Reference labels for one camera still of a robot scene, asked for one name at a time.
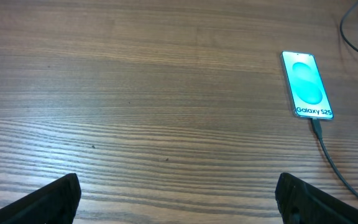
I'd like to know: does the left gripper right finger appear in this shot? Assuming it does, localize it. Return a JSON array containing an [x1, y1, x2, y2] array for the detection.
[[275, 172, 358, 224]]

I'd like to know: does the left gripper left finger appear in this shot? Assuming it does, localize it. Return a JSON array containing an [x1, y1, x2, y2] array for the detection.
[[0, 173, 81, 224]]

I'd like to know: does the black USB charging cable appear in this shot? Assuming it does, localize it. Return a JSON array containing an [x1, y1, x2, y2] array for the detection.
[[310, 0, 358, 210]]

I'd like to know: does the turquoise screen Galaxy smartphone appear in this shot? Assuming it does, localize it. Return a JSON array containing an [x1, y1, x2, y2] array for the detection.
[[280, 51, 334, 120]]

